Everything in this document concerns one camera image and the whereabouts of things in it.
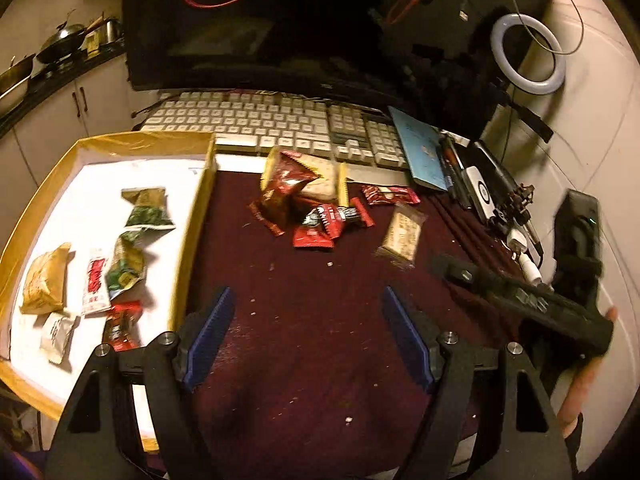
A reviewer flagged thin grey wire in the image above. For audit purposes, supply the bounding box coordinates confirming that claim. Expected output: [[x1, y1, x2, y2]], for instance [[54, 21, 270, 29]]
[[507, 0, 587, 57]]

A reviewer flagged clear beige snack packet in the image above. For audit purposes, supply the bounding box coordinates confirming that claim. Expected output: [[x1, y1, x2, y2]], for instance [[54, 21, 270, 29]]
[[376, 203, 427, 271]]

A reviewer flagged red and gold snack packet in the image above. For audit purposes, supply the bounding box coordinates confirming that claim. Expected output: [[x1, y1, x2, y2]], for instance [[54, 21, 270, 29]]
[[260, 147, 321, 201]]

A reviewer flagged white ring light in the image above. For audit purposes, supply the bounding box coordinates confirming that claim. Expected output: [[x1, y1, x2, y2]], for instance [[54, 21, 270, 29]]
[[490, 14, 567, 95]]

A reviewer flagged beige yellow-edged snack packet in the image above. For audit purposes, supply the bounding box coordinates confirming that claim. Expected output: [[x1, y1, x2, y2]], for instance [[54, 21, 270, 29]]
[[299, 156, 351, 207]]

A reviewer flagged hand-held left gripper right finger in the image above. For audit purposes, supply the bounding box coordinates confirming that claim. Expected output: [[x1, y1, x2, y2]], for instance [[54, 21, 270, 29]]
[[382, 286, 576, 480]]

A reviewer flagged dark red table mat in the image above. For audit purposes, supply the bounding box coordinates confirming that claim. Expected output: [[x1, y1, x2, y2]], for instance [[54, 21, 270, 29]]
[[184, 169, 526, 476]]

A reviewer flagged small white snack packet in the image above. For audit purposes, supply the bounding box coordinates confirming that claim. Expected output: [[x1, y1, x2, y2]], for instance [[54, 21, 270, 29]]
[[39, 312, 80, 365]]

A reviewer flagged metal wok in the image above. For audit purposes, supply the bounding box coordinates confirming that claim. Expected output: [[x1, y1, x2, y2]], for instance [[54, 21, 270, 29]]
[[36, 9, 87, 64]]

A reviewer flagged black monitor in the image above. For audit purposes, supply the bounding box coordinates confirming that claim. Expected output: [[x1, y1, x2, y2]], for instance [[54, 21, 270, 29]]
[[122, 0, 396, 107]]

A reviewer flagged long red snack packet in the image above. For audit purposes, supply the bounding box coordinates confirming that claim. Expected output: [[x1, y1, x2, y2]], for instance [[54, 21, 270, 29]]
[[361, 184, 422, 206]]

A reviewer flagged red and white snack packet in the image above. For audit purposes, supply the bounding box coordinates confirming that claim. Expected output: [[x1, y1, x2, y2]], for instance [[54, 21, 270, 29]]
[[81, 247, 112, 317]]

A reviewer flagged small red snack packet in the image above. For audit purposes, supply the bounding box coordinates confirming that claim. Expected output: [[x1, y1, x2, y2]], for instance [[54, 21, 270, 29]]
[[292, 222, 335, 250], [102, 301, 144, 352]]

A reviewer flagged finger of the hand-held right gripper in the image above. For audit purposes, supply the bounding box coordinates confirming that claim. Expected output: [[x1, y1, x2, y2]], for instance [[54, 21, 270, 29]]
[[431, 254, 615, 357]]

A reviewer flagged blue notebook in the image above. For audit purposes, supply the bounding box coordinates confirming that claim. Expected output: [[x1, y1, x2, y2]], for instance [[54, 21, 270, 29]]
[[388, 106, 449, 192]]

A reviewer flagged metal pot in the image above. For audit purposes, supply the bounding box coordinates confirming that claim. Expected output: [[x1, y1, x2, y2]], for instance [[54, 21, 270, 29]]
[[0, 54, 37, 111]]

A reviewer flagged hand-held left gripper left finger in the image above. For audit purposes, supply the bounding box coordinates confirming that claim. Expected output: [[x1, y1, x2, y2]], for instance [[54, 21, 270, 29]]
[[45, 286, 237, 480]]

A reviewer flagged yellow cardboard box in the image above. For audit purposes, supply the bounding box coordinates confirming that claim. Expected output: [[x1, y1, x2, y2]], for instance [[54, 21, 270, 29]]
[[0, 131, 218, 453]]

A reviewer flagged green snack packet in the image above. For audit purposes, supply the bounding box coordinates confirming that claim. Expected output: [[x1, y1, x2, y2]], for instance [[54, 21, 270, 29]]
[[107, 230, 149, 306], [121, 187, 177, 232]]

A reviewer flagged white charger plug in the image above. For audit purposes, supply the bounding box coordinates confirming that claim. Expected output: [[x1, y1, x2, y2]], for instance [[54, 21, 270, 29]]
[[507, 229, 544, 287]]

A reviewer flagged white keyboard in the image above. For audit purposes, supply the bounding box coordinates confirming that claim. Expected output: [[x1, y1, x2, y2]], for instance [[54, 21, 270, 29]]
[[140, 90, 410, 171]]

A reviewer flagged red and black snack packet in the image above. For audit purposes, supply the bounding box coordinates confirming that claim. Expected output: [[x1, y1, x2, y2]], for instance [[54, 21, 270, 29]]
[[304, 198, 374, 239]]

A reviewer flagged yellow-brown snack packet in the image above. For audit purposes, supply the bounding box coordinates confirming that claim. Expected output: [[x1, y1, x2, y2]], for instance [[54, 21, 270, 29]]
[[19, 242, 72, 315]]

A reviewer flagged small black metal tool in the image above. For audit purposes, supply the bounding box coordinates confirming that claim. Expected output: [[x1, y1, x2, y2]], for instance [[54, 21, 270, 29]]
[[492, 182, 537, 228]]

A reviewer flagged dark red snack packet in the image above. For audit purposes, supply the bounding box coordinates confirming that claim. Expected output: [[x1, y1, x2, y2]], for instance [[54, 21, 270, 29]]
[[248, 182, 301, 237]]

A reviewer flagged person's right hand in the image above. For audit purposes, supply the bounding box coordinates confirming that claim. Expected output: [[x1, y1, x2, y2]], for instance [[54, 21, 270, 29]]
[[556, 305, 620, 440]]

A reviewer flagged white kitchen cabinet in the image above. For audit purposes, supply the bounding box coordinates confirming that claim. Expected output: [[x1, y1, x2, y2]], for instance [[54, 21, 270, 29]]
[[0, 52, 168, 241]]

